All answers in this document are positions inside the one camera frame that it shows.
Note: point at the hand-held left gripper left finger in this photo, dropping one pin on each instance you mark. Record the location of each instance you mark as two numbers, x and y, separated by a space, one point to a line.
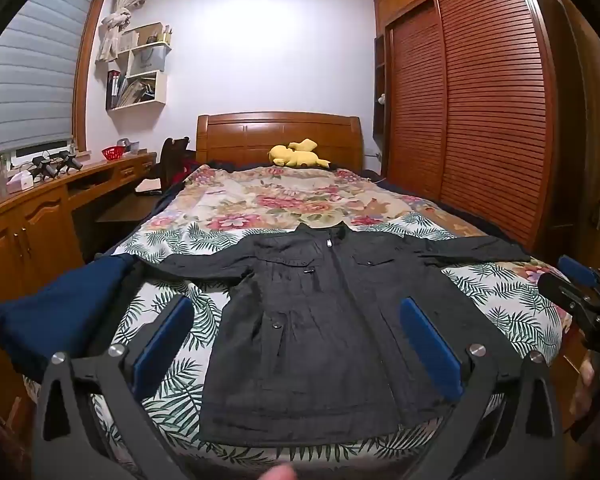
165 340

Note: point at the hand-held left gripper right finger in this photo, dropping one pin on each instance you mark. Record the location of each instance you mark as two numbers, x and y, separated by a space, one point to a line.
430 345

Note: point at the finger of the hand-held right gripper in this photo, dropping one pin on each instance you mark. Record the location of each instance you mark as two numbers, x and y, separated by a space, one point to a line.
577 270
560 291

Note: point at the black jacket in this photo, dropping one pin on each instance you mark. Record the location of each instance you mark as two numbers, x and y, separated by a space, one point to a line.
320 340

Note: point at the person's right hand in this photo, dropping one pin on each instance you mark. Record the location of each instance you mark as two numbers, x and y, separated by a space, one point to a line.
582 390

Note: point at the green leaf print blanket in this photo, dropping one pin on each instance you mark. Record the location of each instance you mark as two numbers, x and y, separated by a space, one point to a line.
505 300

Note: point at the navy blue folded garment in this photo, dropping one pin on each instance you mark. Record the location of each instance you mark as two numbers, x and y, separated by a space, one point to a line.
55 310

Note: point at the wooden door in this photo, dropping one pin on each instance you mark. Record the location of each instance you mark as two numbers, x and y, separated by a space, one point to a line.
595 135

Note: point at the wooden desk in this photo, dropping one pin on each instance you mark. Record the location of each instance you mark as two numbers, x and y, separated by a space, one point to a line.
40 220

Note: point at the floral bed cover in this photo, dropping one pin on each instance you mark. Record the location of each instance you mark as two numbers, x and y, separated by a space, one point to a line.
280 205

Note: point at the dark wooden chair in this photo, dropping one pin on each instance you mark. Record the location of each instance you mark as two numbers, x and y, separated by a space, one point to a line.
172 157

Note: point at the wooden louvered wardrobe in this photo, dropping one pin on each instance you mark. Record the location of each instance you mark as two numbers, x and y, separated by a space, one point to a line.
480 110

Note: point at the red basket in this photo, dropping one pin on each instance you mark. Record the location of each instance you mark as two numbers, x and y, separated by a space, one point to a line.
113 153

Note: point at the small grey container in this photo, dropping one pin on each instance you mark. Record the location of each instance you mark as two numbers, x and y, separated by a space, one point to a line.
127 146

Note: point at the black handheld tool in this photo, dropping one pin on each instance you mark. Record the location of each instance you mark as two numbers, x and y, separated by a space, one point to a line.
45 167
70 160

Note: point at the wooden headboard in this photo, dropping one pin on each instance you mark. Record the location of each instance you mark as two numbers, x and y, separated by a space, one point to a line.
240 140

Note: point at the white tissue box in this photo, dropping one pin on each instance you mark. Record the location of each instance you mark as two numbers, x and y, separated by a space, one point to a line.
20 182

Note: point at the yellow plush toy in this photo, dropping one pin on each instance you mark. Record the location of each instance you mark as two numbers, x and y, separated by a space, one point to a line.
295 157

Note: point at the row of books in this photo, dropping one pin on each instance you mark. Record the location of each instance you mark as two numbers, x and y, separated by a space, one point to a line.
127 92

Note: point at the small white figurine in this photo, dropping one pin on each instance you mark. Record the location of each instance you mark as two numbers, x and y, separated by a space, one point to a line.
380 99

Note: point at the white paper bag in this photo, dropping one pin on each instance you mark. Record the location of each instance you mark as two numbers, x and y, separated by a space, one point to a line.
152 59

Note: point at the grey window blind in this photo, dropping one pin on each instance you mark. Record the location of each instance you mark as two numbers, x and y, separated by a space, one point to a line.
30 75

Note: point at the tied beige curtain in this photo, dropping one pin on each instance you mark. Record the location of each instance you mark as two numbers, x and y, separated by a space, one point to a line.
115 20

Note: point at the wooden window frame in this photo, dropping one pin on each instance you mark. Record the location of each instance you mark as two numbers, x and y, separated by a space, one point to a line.
87 85

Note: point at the white wall shelf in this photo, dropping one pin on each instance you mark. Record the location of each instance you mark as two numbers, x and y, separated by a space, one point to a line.
152 55

